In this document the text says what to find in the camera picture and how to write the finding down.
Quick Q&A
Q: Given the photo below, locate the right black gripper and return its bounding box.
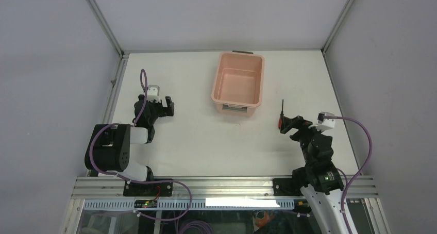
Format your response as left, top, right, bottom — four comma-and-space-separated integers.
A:
280, 115, 326, 166

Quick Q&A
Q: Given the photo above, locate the red handled screwdriver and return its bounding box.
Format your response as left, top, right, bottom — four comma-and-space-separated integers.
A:
278, 99, 284, 130

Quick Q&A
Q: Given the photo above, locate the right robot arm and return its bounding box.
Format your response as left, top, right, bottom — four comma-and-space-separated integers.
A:
278, 112, 357, 233

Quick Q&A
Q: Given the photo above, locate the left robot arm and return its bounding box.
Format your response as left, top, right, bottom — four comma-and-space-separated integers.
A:
85, 94, 175, 196

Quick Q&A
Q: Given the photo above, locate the pink plastic bin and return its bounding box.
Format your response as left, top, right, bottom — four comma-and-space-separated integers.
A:
211, 51, 265, 118

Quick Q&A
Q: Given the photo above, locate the orange object below table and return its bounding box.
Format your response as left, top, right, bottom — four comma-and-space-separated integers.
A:
254, 211, 275, 228

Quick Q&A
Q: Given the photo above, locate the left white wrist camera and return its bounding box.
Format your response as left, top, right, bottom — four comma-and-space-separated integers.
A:
146, 85, 161, 100

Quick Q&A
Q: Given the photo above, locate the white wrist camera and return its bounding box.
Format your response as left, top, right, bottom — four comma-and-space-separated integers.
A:
309, 112, 335, 132
146, 85, 161, 100

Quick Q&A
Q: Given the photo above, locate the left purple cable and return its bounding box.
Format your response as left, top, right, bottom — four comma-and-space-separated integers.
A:
88, 69, 193, 222

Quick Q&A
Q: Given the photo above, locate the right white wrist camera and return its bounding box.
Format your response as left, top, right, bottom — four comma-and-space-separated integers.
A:
309, 112, 335, 132

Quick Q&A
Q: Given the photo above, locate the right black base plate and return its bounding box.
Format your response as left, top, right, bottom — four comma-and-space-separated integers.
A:
272, 177, 308, 196

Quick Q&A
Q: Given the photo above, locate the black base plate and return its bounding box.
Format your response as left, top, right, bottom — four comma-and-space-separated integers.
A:
272, 177, 308, 196
123, 180, 173, 197

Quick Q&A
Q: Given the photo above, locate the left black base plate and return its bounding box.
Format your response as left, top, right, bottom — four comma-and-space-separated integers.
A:
123, 180, 173, 197

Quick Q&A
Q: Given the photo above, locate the white slotted cable duct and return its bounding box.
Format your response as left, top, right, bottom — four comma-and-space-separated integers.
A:
83, 197, 295, 211

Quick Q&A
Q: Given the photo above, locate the aluminium front rail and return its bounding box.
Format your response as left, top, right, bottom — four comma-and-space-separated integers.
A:
71, 175, 379, 200

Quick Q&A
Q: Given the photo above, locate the coiled purple cable below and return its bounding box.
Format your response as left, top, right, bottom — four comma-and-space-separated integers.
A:
176, 220, 215, 234

